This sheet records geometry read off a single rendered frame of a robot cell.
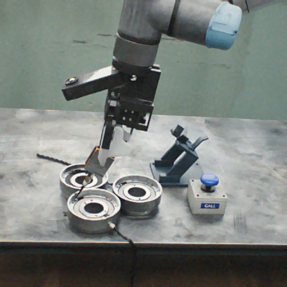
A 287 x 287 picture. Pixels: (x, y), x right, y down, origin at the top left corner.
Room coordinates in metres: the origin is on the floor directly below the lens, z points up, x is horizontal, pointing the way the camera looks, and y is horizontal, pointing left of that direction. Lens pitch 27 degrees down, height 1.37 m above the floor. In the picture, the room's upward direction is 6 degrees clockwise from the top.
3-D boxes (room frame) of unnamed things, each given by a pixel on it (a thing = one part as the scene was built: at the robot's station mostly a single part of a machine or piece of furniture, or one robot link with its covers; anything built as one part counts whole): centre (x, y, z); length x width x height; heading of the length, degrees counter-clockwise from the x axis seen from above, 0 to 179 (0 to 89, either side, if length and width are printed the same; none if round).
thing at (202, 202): (0.83, -0.15, 0.82); 0.08 x 0.07 x 0.05; 98
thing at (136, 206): (0.81, 0.00, 0.82); 0.10 x 0.10 x 0.04
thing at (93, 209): (0.74, 0.08, 0.82); 0.10 x 0.10 x 0.04
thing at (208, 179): (0.83, -0.15, 0.85); 0.04 x 0.04 x 0.05
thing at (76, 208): (0.74, 0.08, 0.82); 0.08 x 0.08 x 0.02
